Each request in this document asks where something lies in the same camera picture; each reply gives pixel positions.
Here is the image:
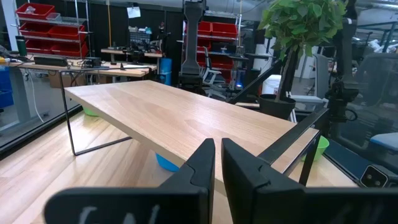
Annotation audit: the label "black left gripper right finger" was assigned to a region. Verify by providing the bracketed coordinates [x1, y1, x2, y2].
[221, 138, 398, 224]

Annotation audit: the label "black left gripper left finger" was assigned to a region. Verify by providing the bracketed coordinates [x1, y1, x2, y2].
[44, 138, 216, 224]

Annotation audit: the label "large blue plastic bowl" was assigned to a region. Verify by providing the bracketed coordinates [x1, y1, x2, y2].
[155, 152, 181, 173]

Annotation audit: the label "large green plastic bowl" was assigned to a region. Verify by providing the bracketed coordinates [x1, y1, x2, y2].
[300, 135, 330, 162]
[81, 106, 100, 118]

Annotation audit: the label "wooden riser shelf black legs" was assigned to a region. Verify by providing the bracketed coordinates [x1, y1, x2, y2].
[60, 66, 330, 200]

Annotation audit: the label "white bucket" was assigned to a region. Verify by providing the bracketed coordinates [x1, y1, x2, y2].
[261, 74, 282, 96]

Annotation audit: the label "white office chair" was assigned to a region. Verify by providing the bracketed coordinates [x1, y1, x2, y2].
[200, 46, 228, 97]

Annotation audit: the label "blue barrel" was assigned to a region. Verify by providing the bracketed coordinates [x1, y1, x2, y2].
[159, 57, 173, 86]

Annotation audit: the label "wooden workbench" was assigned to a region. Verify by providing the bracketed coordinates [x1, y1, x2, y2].
[6, 58, 158, 90]
[101, 47, 163, 60]

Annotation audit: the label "metal shelf with red bins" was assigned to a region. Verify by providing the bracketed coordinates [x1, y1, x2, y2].
[12, 0, 93, 60]
[182, 11, 243, 83]

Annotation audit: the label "potted green leafy plant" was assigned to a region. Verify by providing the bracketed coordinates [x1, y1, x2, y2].
[257, 0, 348, 121]

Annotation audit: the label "cardboard box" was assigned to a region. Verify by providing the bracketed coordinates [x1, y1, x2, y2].
[48, 72, 87, 89]

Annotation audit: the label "white paper sign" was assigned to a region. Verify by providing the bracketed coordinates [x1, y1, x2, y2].
[126, 6, 141, 19]

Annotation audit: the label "yellow pole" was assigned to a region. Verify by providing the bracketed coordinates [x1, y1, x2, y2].
[106, 0, 113, 47]

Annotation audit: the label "black keyboard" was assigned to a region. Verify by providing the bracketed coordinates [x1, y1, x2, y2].
[33, 55, 69, 67]

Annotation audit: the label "blue storage bin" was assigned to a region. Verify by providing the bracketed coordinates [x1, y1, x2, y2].
[0, 67, 15, 109]

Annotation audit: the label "dark green bottle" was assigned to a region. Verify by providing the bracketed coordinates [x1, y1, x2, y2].
[15, 35, 28, 57]

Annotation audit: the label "small black stereo camera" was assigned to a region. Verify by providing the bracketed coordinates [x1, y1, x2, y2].
[359, 164, 389, 189]

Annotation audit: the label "black upright rig post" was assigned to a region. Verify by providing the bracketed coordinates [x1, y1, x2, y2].
[325, 0, 360, 124]

